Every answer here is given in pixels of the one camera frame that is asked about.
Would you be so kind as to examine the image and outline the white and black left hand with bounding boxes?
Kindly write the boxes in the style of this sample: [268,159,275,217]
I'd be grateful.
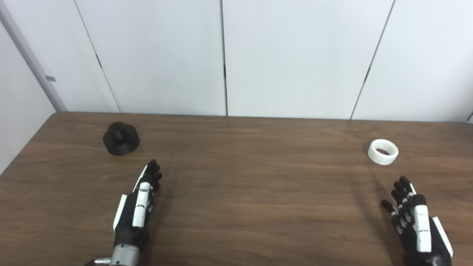
[113,160,163,249]

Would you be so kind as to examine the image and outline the gray wall corner post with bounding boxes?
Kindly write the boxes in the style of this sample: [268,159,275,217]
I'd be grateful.
[0,0,68,112]

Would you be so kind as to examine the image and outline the white toothed ring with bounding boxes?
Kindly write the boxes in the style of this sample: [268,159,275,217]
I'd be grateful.
[368,139,399,166]

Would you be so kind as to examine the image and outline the round black part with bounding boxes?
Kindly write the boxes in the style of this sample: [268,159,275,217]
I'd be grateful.
[103,122,140,156]

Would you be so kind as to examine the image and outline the white and black right hand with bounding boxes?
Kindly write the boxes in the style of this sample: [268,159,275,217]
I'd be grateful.
[381,176,453,266]

